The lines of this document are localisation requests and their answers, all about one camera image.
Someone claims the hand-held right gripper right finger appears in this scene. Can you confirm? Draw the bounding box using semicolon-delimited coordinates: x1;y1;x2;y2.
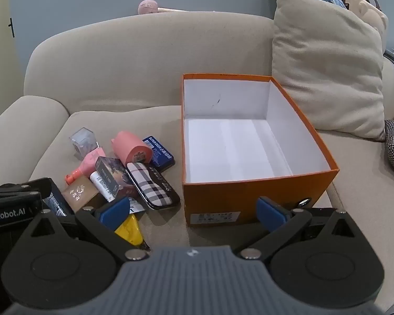
239;196;366;261

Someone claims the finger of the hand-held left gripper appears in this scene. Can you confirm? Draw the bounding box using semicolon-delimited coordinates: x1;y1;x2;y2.
0;177;52;201

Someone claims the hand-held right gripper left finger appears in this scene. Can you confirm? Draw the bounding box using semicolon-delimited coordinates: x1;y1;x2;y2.
20;196;150;261

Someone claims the white tube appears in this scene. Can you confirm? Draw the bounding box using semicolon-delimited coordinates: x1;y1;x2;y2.
89;171;116;203

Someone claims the orange cardboard box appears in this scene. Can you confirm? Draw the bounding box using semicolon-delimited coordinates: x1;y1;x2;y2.
181;73;341;228

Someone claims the brown kraft box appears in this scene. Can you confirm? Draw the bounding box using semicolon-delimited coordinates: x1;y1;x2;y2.
61;176;99;214

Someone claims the plaid case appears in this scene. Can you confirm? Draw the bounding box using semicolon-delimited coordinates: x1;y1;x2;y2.
124;161;181;211

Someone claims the yellow packet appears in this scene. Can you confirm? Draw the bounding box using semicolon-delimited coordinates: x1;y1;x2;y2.
114;213;152;250

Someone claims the dark printed box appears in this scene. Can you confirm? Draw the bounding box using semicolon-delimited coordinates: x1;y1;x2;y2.
94;156;140;201

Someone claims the pink bottle with orange cap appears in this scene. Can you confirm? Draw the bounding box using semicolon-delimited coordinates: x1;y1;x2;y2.
64;147;106;186

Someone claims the clear plastic box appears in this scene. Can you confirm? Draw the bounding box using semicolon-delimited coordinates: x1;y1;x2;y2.
69;127;98;160

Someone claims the pink cylindrical container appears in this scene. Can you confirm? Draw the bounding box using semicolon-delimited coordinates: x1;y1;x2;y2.
111;131;153;165

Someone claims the blue tin case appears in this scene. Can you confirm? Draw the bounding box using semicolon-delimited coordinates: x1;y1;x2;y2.
142;135;177;172

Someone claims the beige sofa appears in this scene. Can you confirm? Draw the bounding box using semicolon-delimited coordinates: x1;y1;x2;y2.
0;7;394;315

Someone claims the beige pillow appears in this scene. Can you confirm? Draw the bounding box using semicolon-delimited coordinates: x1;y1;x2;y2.
271;0;390;143

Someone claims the beige bag with brown handles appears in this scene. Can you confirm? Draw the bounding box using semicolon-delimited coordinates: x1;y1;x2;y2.
339;0;390;50

